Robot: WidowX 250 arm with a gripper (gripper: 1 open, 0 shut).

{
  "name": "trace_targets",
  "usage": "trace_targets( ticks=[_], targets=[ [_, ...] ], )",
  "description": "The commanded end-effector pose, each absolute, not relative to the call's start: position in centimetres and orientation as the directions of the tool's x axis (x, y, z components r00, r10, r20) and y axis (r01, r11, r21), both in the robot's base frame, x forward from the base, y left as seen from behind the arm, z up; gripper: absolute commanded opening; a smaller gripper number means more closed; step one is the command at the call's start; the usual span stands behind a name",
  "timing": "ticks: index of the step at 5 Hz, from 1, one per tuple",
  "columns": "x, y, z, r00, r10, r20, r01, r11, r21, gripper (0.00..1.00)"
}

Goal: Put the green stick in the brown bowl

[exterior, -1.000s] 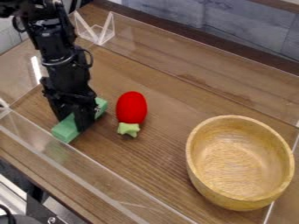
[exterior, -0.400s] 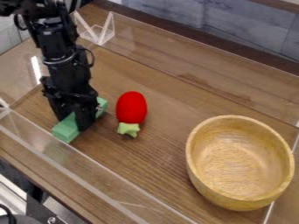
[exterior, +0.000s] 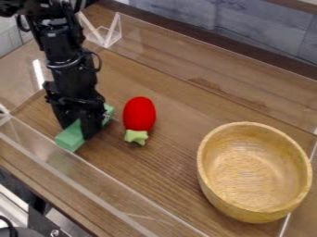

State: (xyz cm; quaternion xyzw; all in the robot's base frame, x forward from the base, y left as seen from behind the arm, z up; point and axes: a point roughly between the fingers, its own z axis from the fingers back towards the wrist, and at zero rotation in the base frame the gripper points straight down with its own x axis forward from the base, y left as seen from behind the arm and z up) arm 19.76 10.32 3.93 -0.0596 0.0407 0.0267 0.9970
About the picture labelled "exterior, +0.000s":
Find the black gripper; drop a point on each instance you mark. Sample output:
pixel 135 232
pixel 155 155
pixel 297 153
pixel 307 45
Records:
pixel 73 95

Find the green rectangular block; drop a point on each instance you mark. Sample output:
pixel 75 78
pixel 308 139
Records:
pixel 71 139

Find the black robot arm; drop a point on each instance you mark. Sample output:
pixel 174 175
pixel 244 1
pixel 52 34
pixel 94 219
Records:
pixel 51 21

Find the light wooden bowl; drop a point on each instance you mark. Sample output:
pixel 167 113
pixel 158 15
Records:
pixel 254 172

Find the red plush strawberry toy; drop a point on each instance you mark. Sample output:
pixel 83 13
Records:
pixel 139 118

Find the black metal table bracket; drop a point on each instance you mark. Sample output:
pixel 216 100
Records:
pixel 40 224

